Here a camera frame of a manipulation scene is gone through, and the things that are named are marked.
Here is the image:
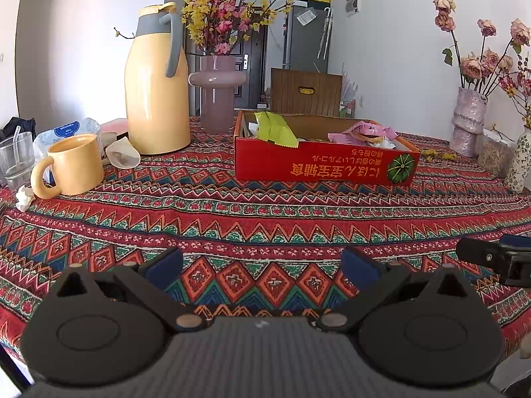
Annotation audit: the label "pink mushroom-shaped vase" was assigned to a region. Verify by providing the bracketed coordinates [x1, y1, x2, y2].
[188, 55, 247, 134]

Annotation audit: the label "yellow thermos jug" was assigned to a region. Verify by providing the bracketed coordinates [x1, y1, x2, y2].
[124, 2, 191, 156]

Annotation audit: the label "textured pink tall vase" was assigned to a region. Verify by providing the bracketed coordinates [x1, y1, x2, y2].
[450, 87, 488, 157]

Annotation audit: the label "crumpled white paper cup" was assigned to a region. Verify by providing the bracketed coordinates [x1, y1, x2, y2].
[105, 137, 141, 170]

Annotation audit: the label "red cardboard snack box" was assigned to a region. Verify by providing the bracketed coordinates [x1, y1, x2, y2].
[234, 110, 420, 186]

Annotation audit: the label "dark blue bag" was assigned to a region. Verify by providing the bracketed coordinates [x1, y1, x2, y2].
[0, 116, 38, 142]

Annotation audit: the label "crumpled white tissue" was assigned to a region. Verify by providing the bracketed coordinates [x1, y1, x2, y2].
[15, 185, 35, 212]

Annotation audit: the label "fallen yellow flowers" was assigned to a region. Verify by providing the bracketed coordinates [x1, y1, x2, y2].
[420, 149, 457, 163]

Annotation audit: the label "floral patterned small vase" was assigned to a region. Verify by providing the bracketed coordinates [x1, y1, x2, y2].
[505, 126, 531, 193]

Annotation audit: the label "colourful patterned tablecloth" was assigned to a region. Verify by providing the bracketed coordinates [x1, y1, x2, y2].
[1, 120, 530, 356]

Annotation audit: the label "yellow ceramic mug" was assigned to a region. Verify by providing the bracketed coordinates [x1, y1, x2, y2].
[31, 134, 105, 199]

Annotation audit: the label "grey refrigerator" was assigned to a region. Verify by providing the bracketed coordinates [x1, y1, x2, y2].
[283, 0, 330, 74]

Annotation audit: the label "dark brown entrance door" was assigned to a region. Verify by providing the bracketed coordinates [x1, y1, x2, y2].
[231, 26, 268, 109]

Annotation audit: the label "blue and white plastic bag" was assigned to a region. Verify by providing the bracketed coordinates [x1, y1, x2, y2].
[33, 118, 104, 160]

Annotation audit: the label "pink snack packet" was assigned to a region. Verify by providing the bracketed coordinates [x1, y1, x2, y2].
[328, 121, 398, 149]

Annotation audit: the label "green snack packet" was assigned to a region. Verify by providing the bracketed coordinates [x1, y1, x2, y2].
[256, 111, 299, 148]

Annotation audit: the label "glass jar with lid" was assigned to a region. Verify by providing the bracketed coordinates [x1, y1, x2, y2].
[478, 128, 516, 178]

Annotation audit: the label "clear drinking glass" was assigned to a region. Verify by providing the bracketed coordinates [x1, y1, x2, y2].
[0, 126, 35, 194]

